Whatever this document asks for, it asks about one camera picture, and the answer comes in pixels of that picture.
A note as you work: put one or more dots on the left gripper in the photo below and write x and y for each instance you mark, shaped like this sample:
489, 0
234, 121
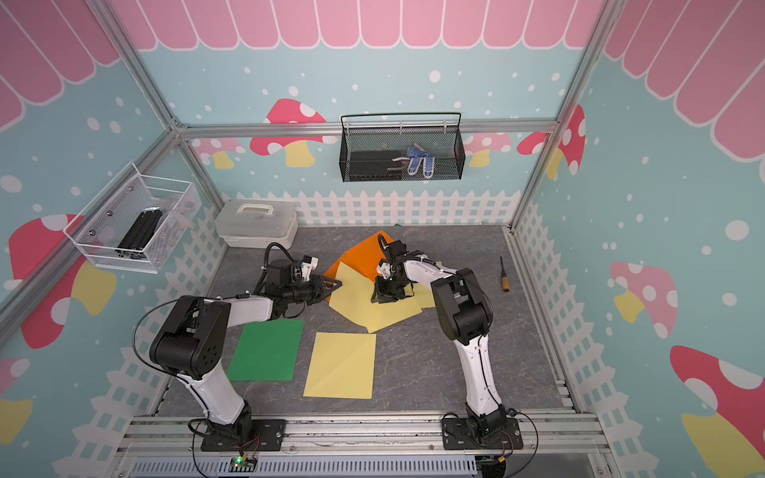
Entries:
318, 288

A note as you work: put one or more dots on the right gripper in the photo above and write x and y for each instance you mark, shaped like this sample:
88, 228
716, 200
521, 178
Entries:
381, 295

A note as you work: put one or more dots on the yellow paper sheet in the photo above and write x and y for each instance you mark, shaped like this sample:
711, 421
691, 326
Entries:
423, 296
354, 302
342, 366

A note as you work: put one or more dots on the yellow paper sheet bottom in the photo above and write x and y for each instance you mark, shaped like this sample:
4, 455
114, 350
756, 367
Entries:
354, 302

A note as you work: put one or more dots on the green paper sheet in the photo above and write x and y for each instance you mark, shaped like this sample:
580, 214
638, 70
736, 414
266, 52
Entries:
267, 352

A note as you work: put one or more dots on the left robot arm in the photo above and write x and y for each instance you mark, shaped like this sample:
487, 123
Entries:
190, 343

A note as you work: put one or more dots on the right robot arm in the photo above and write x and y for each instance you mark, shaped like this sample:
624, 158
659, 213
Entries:
465, 316

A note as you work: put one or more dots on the orange paper sheet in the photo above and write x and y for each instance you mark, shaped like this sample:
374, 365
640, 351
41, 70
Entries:
364, 258

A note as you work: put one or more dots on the white plastic storage box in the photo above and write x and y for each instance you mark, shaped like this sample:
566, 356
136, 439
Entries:
255, 223

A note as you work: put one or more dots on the black box in mesh basket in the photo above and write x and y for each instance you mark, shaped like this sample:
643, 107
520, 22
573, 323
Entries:
373, 166

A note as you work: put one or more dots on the blue white item in basket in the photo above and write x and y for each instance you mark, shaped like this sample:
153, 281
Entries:
417, 161

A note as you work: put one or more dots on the black item in white basket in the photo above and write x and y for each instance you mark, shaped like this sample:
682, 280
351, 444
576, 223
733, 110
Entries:
139, 235

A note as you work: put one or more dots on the small green circuit board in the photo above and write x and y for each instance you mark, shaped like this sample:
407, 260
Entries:
242, 464

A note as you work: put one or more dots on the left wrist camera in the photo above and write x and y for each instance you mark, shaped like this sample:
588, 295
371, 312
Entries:
308, 265

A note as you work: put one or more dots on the screwdriver with wooden handle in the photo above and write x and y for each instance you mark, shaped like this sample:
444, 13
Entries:
505, 283

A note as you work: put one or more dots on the black wire mesh basket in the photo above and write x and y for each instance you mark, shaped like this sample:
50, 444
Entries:
436, 132

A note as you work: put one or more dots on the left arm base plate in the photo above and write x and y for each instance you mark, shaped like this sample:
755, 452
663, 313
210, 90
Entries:
263, 435

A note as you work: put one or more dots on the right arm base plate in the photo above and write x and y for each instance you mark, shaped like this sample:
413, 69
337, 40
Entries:
455, 435

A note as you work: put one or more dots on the white wire basket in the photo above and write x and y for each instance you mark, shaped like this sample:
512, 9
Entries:
99, 228

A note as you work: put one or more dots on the aluminium front rail frame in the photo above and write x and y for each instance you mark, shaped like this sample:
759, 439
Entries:
557, 443

